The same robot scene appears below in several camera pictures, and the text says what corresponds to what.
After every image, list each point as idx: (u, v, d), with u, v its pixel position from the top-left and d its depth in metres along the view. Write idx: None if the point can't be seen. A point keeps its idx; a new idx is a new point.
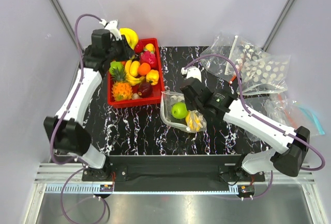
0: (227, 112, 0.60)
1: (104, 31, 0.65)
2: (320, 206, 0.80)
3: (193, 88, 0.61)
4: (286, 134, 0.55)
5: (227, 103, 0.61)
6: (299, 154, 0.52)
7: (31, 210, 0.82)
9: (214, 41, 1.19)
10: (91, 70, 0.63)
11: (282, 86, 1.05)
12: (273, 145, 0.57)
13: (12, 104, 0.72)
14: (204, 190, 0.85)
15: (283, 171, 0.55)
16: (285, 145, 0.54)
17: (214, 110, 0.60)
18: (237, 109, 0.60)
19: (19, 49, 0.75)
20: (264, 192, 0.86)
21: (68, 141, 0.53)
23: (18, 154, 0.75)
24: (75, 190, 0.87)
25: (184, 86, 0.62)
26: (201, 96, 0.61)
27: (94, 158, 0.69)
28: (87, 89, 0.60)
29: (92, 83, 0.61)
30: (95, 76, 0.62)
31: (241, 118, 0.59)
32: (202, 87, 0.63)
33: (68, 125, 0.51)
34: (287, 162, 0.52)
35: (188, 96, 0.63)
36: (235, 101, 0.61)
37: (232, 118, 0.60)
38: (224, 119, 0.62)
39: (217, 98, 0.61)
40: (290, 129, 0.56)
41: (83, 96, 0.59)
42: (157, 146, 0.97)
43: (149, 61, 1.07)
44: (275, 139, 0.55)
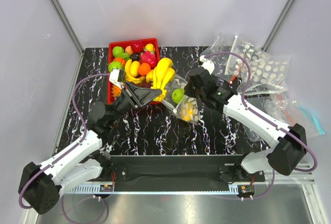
0: (226, 103, 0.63)
1: (100, 113, 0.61)
2: (320, 206, 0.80)
3: (201, 78, 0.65)
4: (279, 129, 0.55)
5: (228, 96, 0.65)
6: (290, 149, 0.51)
7: (31, 210, 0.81)
9: (214, 41, 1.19)
10: (96, 134, 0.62)
11: (282, 86, 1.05)
12: (267, 138, 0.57)
13: (12, 104, 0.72)
14: (205, 190, 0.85)
15: (277, 169, 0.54)
16: (276, 138, 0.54)
17: (215, 103, 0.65)
18: (236, 102, 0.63)
19: (19, 48, 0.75)
20: (265, 192, 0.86)
21: (33, 196, 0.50)
23: (18, 154, 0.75)
24: (73, 190, 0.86)
25: (193, 75, 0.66)
26: (207, 88, 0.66)
27: (80, 181, 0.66)
28: (81, 151, 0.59)
29: (90, 147, 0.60)
30: (95, 142, 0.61)
31: (238, 111, 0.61)
32: (209, 79, 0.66)
33: (42, 181, 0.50)
34: (279, 157, 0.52)
35: (195, 84, 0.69)
36: (235, 95, 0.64)
37: (229, 110, 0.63)
38: (224, 112, 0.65)
39: (219, 92, 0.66)
40: (284, 124, 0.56)
41: (73, 157, 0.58)
42: (157, 146, 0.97)
43: (149, 61, 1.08)
44: (268, 132, 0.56)
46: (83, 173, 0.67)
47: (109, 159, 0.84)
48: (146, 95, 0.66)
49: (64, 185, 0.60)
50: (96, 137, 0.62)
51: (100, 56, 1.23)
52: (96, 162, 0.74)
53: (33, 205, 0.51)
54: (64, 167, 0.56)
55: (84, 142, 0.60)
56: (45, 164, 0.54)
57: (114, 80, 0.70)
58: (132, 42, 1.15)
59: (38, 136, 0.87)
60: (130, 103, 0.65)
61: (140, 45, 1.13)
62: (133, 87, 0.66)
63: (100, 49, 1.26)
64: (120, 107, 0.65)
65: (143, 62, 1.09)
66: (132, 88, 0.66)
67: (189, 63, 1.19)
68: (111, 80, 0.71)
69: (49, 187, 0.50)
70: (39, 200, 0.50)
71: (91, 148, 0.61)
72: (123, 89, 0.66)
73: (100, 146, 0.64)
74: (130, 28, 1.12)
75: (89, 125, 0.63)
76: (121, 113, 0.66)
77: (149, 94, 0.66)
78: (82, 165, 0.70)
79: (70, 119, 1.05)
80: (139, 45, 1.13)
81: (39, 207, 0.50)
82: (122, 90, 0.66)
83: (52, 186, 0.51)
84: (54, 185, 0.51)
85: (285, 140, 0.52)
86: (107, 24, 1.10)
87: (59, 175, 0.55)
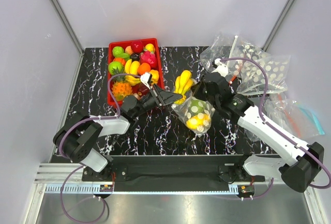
0: (242, 115, 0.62)
1: (131, 105, 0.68)
2: (320, 206, 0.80)
3: (218, 86, 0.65)
4: (298, 147, 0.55)
5: (244, 107, 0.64)
6: (309, 169, 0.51)
7: (31, 210, 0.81)
9: (214, 41, 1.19)
10: (126, 120, 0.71)
11: (282, 86, 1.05)
12: (284, 155, 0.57)
13: (12, 104, 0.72)
14: (205, 190, 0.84)
15: (290, 184, 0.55)
16: (295, 157, 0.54)
17: (229, 113, 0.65)
18: (253, 115, 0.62)
19: (19, 49, 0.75)
20: (267, 190, 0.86)
21: (74, 142, 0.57)
23: (18, 154, 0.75)
24: (74, 190, 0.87)
25: (210, 82, 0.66)
26: (222, 96, 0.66)
27: (92, 162, 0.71)
28: (117, 122, 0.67)
29: (122, 123, 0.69)
30: (126, 123, 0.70)
31: (255, 124, 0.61)
32: (225, 87, 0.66)
33: (92, 125, 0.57)
34: (295, 176, 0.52)
35: (210, 91, 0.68)
36: (251, 107, 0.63)
37: (245, 122, 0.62)
38: (238, 123, 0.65)
39: (235, 102, 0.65)
40: (303, 143, 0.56)
41: (110, 123, 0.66)
42: (157, 146, 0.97)
43: (149, 61, 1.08)
44: (286, 150, 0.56)
46: (97, 153, 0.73)
47: (111, 160, 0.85)
48: (169, 96, 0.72)
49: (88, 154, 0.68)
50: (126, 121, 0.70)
51: (100, 56, 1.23)
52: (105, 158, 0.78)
53: (70, 147, 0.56)
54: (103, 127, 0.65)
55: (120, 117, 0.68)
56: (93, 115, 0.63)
57: (145, 80, 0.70)
58: (132, 42, 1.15)
59: (38, 135, 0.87)
60: (154, 102, 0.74)
61: (140, 45, 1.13)
62: (159, 89, 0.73)
63: (100, 48, 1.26)
64: (146, 105, 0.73)
65: (143, 62, 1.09)
66: (159, 90, 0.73)
67: (189, 64, 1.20)
68: (141, 77, 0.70)
69: (93, 134, 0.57)
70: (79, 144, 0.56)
71: (122, 125, 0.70)
72: (151, 89, 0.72)
73: (124, 131, 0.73)
74: (130, 28, 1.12)
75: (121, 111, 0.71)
76: (145, 109, 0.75)
77: (171, 96, 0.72)
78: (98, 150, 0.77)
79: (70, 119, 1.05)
80: (139, 45, 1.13)
81: (76, 148, 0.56)
82: (150, 90, 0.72)
83: (98, 133, 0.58)
84: (95, 137, 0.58)
85: (304, 160, 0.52)
86: (107, 24, 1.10)
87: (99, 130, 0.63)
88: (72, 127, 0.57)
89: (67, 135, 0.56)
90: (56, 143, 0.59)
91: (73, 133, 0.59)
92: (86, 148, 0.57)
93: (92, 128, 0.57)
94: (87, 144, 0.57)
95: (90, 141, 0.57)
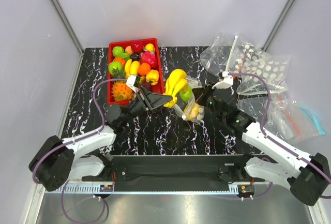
0: (244, 131, 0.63)
1: (114, 115, 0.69)
2: (320, 206, 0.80)
3: (227, 105, 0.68)
4: (300, 159, 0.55)
5: (246, 124, 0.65)
6: (313, 180, 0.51)
7: (31, 210, 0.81)
9: (214, 41, 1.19)
10: (112, 130, 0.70)
11: (282, 86, 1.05)
12: (288, 168, 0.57)
13: (11, 104, 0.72)
14: (204, 190, 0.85)
15: (300, 198, 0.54)
16: (297, 168, 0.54)
17: (234, 130, 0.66)
18: (255, 129, 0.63)
19: (19, 49, 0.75)
20: (267, 190, 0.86)
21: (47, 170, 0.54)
23: (18, 154, 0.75)
24: (73, 190, 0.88)
25: (220, 102, 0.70)
26: (228, 115, 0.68)
27: (84, 173, 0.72)
28: (97, 140, 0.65)
29: (105, 138, 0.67)
30: (111, 135, 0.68)
31: (257, 139, 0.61)
32: (234, 106, 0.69)
33: (64, 153, 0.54)
34: (302, 189, 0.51)
35: (218, 109, 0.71)
36: (253, 123, 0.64)
37: (249, 138, 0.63)
38: (242, 139, 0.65)
39: (237, 119, 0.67)
40: (305, 154, 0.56)
41: (90, 142, 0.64)
42: (157, 146, 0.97)
43: (150, 61, 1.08)
44: (288, 162, 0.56)
46: (87, 165, 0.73)
47: (110, 159, 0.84)
48: (157, 100, 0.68)
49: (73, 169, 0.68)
50: (112, 131, 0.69)
51: (100, 56, 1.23)
52: (100, 159, 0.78)
53: (43, 177, 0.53)
54: (82, 148, 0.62)
55: (102, 132, 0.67)
56: (68, 139, 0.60)
57: (130, 84, 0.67)
58: (132, 42, 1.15)
59: (38, 135, 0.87)
60: (142, 107, 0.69)
61: (140, 45, 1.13)
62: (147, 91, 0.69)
63: (100, 48, 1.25)
64: (133, 110, 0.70)
65: (143, 62, 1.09)
66: (146, 93, 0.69)
67: (189, 64, 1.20)
68: (128, 82, 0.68)
69: (66, 162, 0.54)
70: (52, 174, 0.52)
71: (106, 139, 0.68)
72: (138, 93, 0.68)
73: (111, 142, 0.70)
74: (130, 28, 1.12)
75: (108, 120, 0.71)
76: (133, 114, 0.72)
77: (160, 99, 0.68)
78: (87, 158, 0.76)
79: (70, 119, 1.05)
80: (139, 44, 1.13)
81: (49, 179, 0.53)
82: (136, 93, 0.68)
83: (71, 160, 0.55)
84: (69, 164, 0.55)
85: (307, 170, 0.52)
86: (107, 24, 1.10)
87: (77, 152, 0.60)
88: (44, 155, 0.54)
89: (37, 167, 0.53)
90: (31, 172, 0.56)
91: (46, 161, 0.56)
92: (59, 176, 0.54)
93: (65, 155, 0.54)
94: (60, 173, 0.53)
95: (63, 169, 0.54)
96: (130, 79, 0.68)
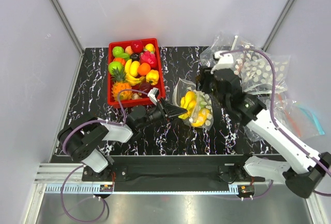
0: (254, 120, 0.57)
1: (139, 115, 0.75)
2: (320, 206, 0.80)
3: (232, 86, 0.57)
4: (310, 157, 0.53)
5: (255, 110, 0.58)
6: (318, 179, 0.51)
7: (31, 210, 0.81)
9: (214, 41, 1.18)
10: (130, 131, 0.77)
11: (282, 86, 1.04)
12: (293, 163, 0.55)
13: (11, 104, 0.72)
14: (204, 190, 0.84)
15: (294, 190, 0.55)
16: (306, 167, 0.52)
17: (241, 115, 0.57)
18: (265, 119, 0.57)
19: (19, 49, 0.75)
20: (267, 190, 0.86)
21: (77, 140, 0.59)
23: (18, 154, 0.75)
24: (75, 190, 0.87)
25: (223, 80, 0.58)
26: (233, 97, 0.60)
27: (93, 160, 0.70)
28: (121, 132, 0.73)
29: (127, 134, 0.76)
30: (129, 134, 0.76)
31: (267, 130, 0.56)
32: (238, 86, 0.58)
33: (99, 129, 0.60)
34: (302, 183, 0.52)
35: (220, 90, 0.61)
36: (264, 110, 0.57)
37: (257, 128, 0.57)
38: (248, 126, 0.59)
39: (246, 103, 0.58)
40: (315, 152, 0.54)
41: (116, 129, 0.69)
42: (157, 146, 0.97)
43: (149, 61, 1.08)
44: (297, 159, 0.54)
46: (99, 154, 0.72)
47: (111, 162, 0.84)
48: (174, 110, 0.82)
49: (93, 152, 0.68)
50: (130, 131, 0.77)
51: (100, 56, 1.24)
52: (106, 160, 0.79)
53: (72, 146, 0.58)
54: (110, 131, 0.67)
55: (125, 126, 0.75)
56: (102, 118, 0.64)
57: (151, 95, 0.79)
58: (132, 42, 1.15)
59: (38, 135, 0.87)
60: (161, 115, 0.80)
61: (140, 45, 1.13)
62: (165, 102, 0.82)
63: (99, 48, 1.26)
64: (152, 117, 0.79)
65: (143, 62, 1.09)
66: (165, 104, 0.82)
67: (189, 64, 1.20)
68: (149, 93, 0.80)
69: (99, 137, 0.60)
70: (84, 144, 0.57)
71: (126, 134, 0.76)
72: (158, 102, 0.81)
73: (126, 139, 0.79)
74: (130, 28, 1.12)
75: (127, 120, 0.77)
76: (151, 121, 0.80)
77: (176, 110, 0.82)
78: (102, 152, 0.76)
79: (70, 119, 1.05)
80: (139, 45, 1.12)
81: (78, 148, 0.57)
82: (157, 104, 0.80)
83: (103, 136, 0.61)
84: (98, 140, 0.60)
85: (314, 169, 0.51)
86: (107, 24, 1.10)
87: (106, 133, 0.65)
88: (80, 125, 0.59)
89: (73, 133, 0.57)
90: (60, 139, 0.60)
91: (79, 131, 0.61)
92: (88, 148, 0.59)
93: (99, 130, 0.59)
94: (90, 145, 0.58)
95: (94, 143, 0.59)
96: (151, 92, 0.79)
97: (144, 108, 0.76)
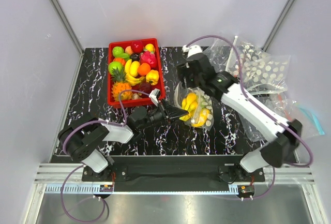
0: (225, 92, 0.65)
1: (139, 116, 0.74)
2: (320, 206, 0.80)
3: (201, 64, 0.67)
4: (277, 123, 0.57)
5: (228, 85, 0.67)
6: (286, 144, 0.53)
7: (31, 210, 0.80)
9: (214, 41, 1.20)
10: (131, 132, 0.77)
11: (282, 87, 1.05)
12: (265, 132, 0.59)
13: (11, 104, 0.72)
14: (204, 190, 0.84)
15: (269, 162, 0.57)
16: (274, 132, 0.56)
17: (214, 89, 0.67)
18: (237, 92, 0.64)
19: (19, 49, 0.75)
20: (267, 190, 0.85)
21: (78, 140, 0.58)
23: (18, 154, 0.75)
24: (75, 190, 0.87)
25: (192, 61, 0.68)
26: (206, 74, 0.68)
27: (93, 161, 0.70)
28: (121, 132, 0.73)
29: (128, 134, 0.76)
30: (130, 134, 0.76)
31: (239, 102, 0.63)
32: (208, 65, 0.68)
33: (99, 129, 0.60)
34: (273, 151, 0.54)
35: (194, 71, 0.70)
36: (235, 85, 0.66)
37: (230, 100, 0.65)
38: (223, 100, 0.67)
39: (219, 79, 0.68)
40: (283, 119, 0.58)
41: (117, 129, 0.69)
42: (157, 146, 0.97)
43: (149, 61, 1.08)
44: (266, 125, 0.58)
46: (99, 154, 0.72)
47: (111, 162, 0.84)
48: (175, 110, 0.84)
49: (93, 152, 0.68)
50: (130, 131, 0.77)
51: (100, 56, 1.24)
52: (106, 160, 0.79)
53: (72, 146, 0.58)
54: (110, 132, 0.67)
55: (125, 126, 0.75)
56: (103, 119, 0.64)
57: (153, 96, 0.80)
58: (132, 42, 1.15)
59: (38, 135, 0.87)
60: (162, 116, 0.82)
61: (140, 45, 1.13)
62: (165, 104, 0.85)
63: (99, 48, 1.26)
64: (153, 118, 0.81)
65: (143, 62, 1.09)
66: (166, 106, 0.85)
67: None
68: (151, 94, 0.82)
69: (99, 137, 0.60)
70: (84, 144, 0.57)
71: (127, 135, 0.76)
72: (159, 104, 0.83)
73: (126, 139, 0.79)
74: (130, 28, 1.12)
75: (128, 121, 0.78)
76: (152, 122, 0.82)
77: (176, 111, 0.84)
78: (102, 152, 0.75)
79: (70, 119, 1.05)
80: (139, 45, 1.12)
81: (78, 148, 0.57)
82: (158, 105, 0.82)
83: (103, 136, 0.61)
84: (98, 140, 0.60)
85: (282, 135, 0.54)
86: (107, 24, 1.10)
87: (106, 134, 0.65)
88: (80, 125, 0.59)
89: (73, 133, 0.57)
90: (60, 139, 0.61)
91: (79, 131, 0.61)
92: (88, 148, 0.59)
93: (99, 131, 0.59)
94: (91, 145, 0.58)
95: (94, 143, 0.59)
96: (152, 93, 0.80)
97: (144, 108, 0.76)
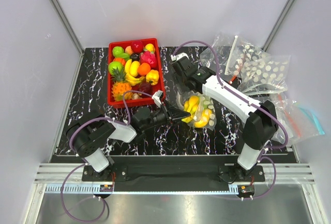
0: (204, 83, 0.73)
1: (144, 116, 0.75)
2: (320, 206, 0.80)
3: (181, 64, 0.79)
4: (250, 104, 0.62)
5: (207, 77, 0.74)
6: (259, 122, 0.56)
7: (31, 210, 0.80)
9: (214, 41, 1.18)
10: (132, 132, 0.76)
11: (282, 86, 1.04)
12: (241, 115, 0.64)
13: (11, 104, 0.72)
14: (204, 190, 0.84)
15: (249, 143, 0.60)
16: (247, 113, 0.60)
17: (195, 82, 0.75)
18: (213, 83, 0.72)
19: (19, 48, 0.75)
20: (267, 191, 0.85)
21: (84, 136, 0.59)
23: (18, 153, 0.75)
24: (75, 190, 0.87)
25: (175, 63, 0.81)
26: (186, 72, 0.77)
27: (94, 159, 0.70)
28: (124, 132, 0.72)
29: (130, 134, 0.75)
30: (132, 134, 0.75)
31: (215, 89, 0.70)
32: (189, 64, 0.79)
33: (105, 126, 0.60)
34: (249, 130, 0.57)
35: (178, 72, 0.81)
36: (212, 76, 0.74)
37: (208, 89, 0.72)
38: (203, 92, 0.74)
39: (198, 73, 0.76)
40: (255, 101, 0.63)
41: (121, 128, 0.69)
42: (157, 146, 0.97)
43: (149, 61, 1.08)
44: (240, 107, 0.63)
46: (101, 154, 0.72)
47: (111, 162, 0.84)
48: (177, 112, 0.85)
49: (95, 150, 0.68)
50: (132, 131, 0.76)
51: (100, 56, 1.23)
52: (107, 160, 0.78)
53: (79, 142, 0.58)
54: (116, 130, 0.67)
55: (129, 126, 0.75)
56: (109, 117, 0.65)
57: (156, 98, 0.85)
58: (132, 42, 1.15)
59: (38, 135, 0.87)
60: (165, 117, 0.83)
61: (140, 45, 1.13)
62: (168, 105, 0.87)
63: (100, 48, 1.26)
64: (155, 118, 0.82)
65: (143, 62, 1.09)
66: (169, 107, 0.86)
67: None
68: (154, 95, 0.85)
69: (106, 134, 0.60)
70: (90, 139, 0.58)
71: (130, 135, 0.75)
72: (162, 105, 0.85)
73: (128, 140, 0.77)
74: (130, 28, 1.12)
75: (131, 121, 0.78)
76: (155, 123, 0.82)
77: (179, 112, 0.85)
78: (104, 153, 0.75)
79: (70, 119, 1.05)
80: (139, 45, 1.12)
81: (85, 144, 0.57)
82: (161, 105, 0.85)
83: (109, 133, 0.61)
84: (105, 137, 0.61)
85: (255, 115, 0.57)
86: (107, 24, 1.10)
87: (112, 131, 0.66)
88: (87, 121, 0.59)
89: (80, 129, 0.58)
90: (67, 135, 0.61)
91: (86, 128, 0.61)
92: (94, 144, 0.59)
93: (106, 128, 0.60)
94: (98, 141, 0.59)
95: (100, 139, 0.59)
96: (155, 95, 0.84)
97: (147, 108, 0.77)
